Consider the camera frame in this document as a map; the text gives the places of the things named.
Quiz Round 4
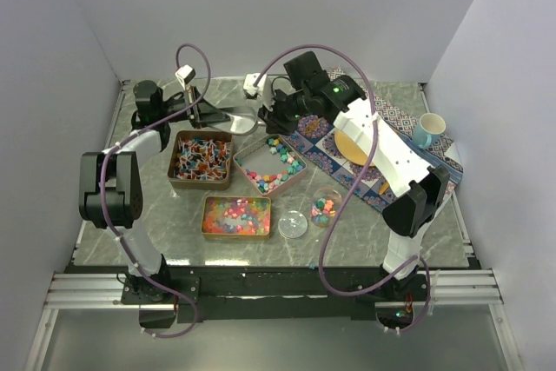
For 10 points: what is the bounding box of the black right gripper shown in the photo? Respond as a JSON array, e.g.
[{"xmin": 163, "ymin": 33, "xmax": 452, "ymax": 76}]
[{"xmin": 258, "ymin": 88, "xmax": 311, "ymax": 137}]

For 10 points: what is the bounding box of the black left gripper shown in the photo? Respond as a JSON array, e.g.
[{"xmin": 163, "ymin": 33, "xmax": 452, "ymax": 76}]
[{"xmin": 158, "ymin": 85, "xmax": 230, "ymax": 129}]

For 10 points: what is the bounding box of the metal candy scoop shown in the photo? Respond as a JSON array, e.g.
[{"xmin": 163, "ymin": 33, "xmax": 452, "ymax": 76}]
[{"xmin": 214, "ymin": 106, "xmax": 261, "ymax": 136}]

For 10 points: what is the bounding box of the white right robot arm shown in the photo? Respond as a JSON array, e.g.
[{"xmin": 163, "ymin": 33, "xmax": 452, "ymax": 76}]
[{"xmin": 244, "ymin": 46, "xmax": 450, "ymax": 301}]

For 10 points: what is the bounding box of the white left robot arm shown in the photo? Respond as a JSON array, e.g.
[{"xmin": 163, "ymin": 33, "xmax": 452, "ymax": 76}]
[{"xmin": 79, "ymin": 80, "xmax": 231, "ymax": 303}]

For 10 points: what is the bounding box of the pink tin with star candies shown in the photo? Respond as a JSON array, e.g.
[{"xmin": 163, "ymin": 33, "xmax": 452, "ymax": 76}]
[{"xmin": 233, "ymin": 135, "xmax": 307, "ymax": 198}]

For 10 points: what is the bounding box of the patterned placemat cloth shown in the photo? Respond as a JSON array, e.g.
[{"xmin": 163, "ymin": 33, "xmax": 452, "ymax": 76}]
[{"xmin": 281, "ymin": 66, "xmax": 465, "ymax": 215}]

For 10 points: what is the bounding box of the cream yellow plate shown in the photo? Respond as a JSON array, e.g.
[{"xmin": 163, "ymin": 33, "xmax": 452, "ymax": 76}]
[{"xmin": 334, "ymin": 129, "xmax": 368, "ymax": 166}]

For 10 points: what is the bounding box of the gold tin with lollipops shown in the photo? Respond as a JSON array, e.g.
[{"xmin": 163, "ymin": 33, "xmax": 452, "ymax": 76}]
[{"xmin": 167, "ymin": 130, "xmax": 233, "ymax": 191}]

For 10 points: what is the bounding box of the clear plastic candy jar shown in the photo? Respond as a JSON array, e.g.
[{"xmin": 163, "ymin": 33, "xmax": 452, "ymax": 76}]
[{"xmin": 310, "ymin": 187, "xmax": 342, "ymax": 228}]

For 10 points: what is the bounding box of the light blue mug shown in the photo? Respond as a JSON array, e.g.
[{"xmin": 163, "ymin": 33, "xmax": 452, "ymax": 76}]
[{"xmin": 412, "ymin": 113, "xmax": 447, "ymax": 149}]

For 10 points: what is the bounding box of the clear jar lid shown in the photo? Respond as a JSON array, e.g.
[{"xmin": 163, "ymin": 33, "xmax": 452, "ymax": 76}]
[{"xmin": 278, "ymin": 210, "xmax": 308, "ymax": 239}]

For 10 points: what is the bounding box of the gold tin with gummy stars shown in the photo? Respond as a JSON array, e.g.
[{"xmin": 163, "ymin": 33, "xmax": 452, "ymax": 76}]
[{"xmin": 201, "ymin": 196, "xmax": 271, "ymax": 241}]

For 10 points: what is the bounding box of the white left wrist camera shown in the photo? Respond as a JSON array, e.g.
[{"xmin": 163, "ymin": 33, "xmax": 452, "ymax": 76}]
[{"xmin": 175, "ymin": 64, "xmax": 196, "ymax": 89}]

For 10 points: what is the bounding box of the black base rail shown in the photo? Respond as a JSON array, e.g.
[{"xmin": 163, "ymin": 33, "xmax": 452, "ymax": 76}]
[{"xmin": 121, "ymin": 266, "xmax": 487, "ymax": 323}]

